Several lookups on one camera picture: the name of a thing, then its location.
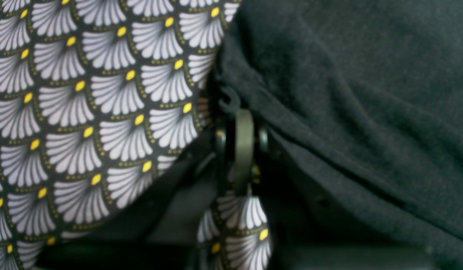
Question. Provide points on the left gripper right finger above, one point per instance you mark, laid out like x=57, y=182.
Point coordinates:
x=262, y=155

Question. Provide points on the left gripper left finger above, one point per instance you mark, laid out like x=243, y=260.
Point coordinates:
x=244, y=150

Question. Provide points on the dark grey T-shirt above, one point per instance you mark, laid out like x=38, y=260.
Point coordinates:
x=367, y=98

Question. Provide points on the fan-patterned table cloth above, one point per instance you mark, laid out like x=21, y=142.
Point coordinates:
x=97, y=100

